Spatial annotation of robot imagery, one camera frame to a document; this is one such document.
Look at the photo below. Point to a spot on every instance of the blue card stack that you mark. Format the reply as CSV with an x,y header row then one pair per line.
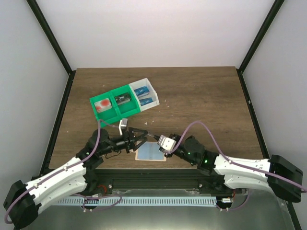
x,y
142,91

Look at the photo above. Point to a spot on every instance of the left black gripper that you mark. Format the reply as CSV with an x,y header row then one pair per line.
x,y
130,140

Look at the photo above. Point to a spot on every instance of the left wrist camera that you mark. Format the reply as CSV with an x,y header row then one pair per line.
x,y
123,124

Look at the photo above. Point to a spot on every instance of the left black frame post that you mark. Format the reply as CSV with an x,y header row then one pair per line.
x,y
34,6

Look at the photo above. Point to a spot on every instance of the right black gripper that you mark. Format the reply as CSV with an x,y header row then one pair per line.
x,y
175,137

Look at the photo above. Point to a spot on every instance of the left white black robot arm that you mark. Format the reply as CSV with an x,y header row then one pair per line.
x,y
25,201

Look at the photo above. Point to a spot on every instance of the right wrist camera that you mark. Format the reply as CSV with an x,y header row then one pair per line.
x,y
166,144

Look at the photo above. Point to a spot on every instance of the light blue slotted cable duct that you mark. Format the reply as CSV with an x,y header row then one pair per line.
x,y
193,201

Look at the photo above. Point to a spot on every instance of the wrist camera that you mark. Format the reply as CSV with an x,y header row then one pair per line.
x,y
123,124
166,144

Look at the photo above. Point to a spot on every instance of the green plastic bin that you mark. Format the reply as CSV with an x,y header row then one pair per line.
x,y
110,116
127,109

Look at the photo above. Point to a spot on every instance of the left green plastic bin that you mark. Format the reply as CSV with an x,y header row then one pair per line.
x,y
110,116

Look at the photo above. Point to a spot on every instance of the middle green plastic bin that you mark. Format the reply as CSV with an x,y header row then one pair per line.
x,y
127,109

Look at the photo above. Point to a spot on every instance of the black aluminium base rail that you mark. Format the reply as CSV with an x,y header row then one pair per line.
x,y
108,180

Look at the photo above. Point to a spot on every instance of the black frame post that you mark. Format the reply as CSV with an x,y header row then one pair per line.
x,y
277,4
34,6

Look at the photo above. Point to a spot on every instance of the right black frame post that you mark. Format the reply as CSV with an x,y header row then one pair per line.
x,y
277,4

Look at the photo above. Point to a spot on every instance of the white plastic bin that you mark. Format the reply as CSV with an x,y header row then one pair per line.
x,y
153,94

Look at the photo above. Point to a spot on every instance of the white red card stack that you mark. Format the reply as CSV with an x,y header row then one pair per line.
x,y
103,105

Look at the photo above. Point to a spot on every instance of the black card stack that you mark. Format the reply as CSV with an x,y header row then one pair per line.
x,y
122,98

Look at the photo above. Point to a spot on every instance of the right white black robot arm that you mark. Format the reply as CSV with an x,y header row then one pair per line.
x,y
275,175

